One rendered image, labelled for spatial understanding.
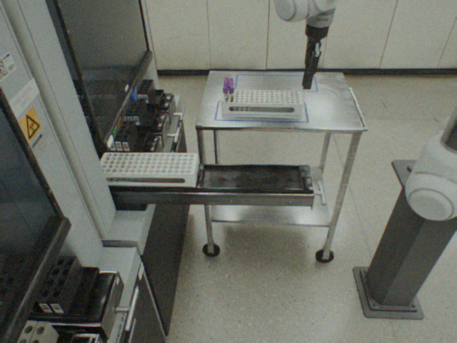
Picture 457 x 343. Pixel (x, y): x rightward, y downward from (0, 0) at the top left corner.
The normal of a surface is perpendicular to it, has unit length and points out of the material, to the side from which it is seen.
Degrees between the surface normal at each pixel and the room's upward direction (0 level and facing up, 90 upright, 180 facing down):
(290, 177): 0
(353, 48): 90
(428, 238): 90
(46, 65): 90
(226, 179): 0
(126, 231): 0
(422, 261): 90
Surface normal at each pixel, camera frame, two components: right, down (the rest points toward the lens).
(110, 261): -0.03, -0.75
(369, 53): -0.05, 0.66
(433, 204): -0.63, 0.60
